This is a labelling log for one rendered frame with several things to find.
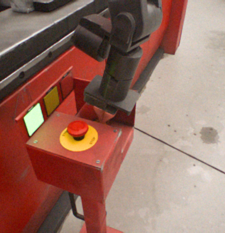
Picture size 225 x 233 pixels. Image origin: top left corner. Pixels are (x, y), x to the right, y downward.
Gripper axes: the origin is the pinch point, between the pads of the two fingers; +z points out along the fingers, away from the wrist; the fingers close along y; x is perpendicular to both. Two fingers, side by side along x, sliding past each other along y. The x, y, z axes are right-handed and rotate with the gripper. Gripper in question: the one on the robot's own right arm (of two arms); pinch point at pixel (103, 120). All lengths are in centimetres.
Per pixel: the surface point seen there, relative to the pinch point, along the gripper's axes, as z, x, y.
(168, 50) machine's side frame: 73, -194, -7
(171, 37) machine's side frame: 59, -194, -5
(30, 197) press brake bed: 39.0, 9.2, 13.6
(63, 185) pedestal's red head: 6.2, 15.5, 0.9
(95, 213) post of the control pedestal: 28.2, 8.4, -7.6
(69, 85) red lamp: -4.3, -1.6, 10.3
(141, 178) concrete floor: 71, -39, -23
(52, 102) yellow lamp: -4.6, 5.5, 10.4
